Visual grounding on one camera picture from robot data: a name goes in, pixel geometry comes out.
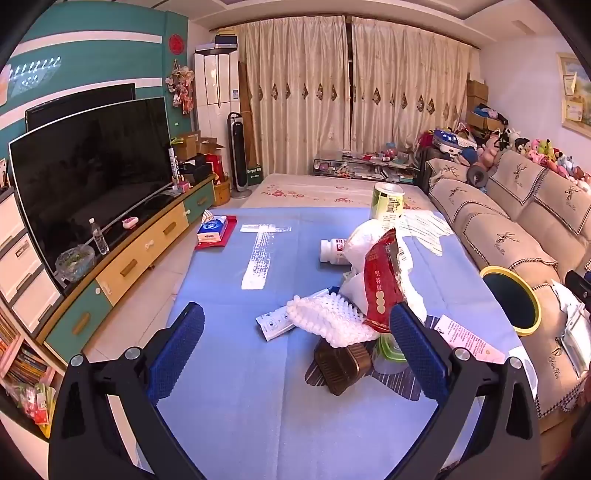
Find white pill bottle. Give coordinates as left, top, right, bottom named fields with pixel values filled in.
left=320, top=238, right=352, bottom=266

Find hanging wall ornament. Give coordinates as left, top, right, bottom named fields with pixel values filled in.
left=165, top=60, right=195, bottom=115

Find green print paper cup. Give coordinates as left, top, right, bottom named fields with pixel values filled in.
left=372, top=182, right=405, bottom=221

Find red snack packet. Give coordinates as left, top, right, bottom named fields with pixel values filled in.
left=363, top=228, right=407, bottom=333

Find clear plastic folder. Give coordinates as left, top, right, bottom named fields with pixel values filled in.
left=556, top=305, right=591, bottom=379

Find clear green plastic container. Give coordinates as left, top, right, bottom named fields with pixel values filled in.
left=372, top=333, right=409, bottom=374

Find red flat folder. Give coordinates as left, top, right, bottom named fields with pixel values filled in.
left=194, top=215, right=238, bottom=250

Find framed wall picture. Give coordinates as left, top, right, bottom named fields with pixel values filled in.
left=556, top=52, right=589, bottom=126

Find white torn paper sheet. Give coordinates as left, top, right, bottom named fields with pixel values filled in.
left=399, top=210, right=455, bottom=257

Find black device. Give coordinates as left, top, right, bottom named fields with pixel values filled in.
left=564, top=270, right=591, bottom=305

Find white drawer unit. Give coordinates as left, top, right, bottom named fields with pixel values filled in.
left=0, top=187, right=63, bottom=335

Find white foam net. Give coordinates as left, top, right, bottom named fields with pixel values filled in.
left=286, top=294, right=377, bottom=348

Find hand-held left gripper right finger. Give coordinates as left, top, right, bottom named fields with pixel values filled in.
left=389, top=302, right=542, bottom=480

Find green yellow television cabinet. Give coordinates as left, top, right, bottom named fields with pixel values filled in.
left=37, top=174, right=218, bottom=365

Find beige sofa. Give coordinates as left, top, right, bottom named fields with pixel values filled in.
left=418, top=150, right=591, bottom=467

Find glass bowl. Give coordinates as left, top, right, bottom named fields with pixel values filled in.
left=55, top=246, right=95, bottom=283

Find row of plush toys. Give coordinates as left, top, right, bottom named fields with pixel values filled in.
left=418, top=104, right=591, bottom=192

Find white papers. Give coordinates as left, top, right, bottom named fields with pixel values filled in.
left=549, top=281, right=585, bottom=324

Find floral white mattress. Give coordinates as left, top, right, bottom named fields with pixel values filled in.
left=240, top=173, right=432, bottom=213

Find cluttered glass coffee table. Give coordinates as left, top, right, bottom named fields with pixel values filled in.
left=313, top=148, right=421, bottom=182

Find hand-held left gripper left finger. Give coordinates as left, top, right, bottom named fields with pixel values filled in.
left=48, top=302, right=206, bottom=480

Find white standing air conditioner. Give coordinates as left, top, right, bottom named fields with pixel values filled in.
left=193, top=44, right=242, bottom=153

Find brown plastic box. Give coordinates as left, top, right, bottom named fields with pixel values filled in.
left=314, top=344, right=372, bottom=396

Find stacked cardboard boxes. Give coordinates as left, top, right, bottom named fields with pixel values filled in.
left=465, top=74, right=490, bottom=130

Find white plastic bag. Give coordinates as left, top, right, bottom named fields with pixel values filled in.
left=339, top=218, right=428, bottom=324

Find brown wooden board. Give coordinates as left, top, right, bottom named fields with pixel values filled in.
left=238, top=60, right=257, bottom=162

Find large curved television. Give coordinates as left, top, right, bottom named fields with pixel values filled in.
left=8, top=97, right=174, bottom=289

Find pink paper leaflet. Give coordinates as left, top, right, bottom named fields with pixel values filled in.
left=434, top=315, right=506, bottom=365

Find flat black television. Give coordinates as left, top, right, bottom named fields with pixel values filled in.
left=25, top=83, right=137, bottom=132

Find black tower fan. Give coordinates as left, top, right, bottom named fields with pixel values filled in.
left=226, top=112, right=252, bottom=192

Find yellow rimmed trash bin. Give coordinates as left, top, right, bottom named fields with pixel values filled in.
left=479, top=266, right=542, bottom=336

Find blue tissue box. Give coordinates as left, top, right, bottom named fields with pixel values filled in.
left=197, top=215, right=228, bottom=244

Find beige patterned curtain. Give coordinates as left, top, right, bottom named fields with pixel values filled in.
left=351, top=16, right=472, bottom=148
left=233, top=18, right=354, bottom=175

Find cardboard boxes by cabinet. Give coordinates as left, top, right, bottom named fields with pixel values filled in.
left=171, top=131, right=227, bottom=185

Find clear water bottle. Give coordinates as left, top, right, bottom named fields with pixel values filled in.
left=89, top=218, right=110, bottom=256

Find white paper card packet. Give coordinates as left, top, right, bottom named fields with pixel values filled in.
left=256, top=287, right=340, bottom=342

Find pink bookshelf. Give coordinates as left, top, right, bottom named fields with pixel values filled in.
left=0, top=305, right=70, bottom=439

